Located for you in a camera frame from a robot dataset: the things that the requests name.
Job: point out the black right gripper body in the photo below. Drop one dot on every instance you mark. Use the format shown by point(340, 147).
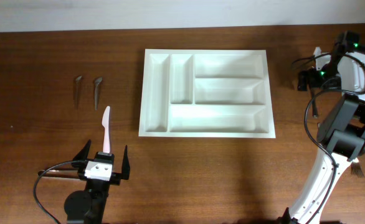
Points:
point(315, 78)

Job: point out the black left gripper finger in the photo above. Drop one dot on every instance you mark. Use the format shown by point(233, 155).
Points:
point(125, 167)
point(83, 154)

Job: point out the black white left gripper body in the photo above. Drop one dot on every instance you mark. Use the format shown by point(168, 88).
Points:
point(115, 178)

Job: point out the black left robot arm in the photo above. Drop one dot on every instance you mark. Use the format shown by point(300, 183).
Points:
point(88, 205)

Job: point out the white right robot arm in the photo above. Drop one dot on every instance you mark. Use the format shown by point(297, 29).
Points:
point(340, 138)

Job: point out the white plastic knife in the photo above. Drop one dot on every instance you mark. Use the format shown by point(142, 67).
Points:
point(105, 124)

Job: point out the dark metal rod utensil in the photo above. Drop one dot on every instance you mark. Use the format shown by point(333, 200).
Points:
point(60, 174)

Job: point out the left dark metal knife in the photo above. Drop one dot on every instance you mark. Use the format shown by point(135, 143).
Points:
point(77, 91)

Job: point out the dark metal knife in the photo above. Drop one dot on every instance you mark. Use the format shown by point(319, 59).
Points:
point(77, 91)
point(97, 83)

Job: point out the right dark metal knife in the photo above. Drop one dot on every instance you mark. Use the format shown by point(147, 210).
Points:
point(97, 83)

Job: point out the white plastic cutlery tray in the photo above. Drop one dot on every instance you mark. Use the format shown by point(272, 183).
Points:
point(206, 94)

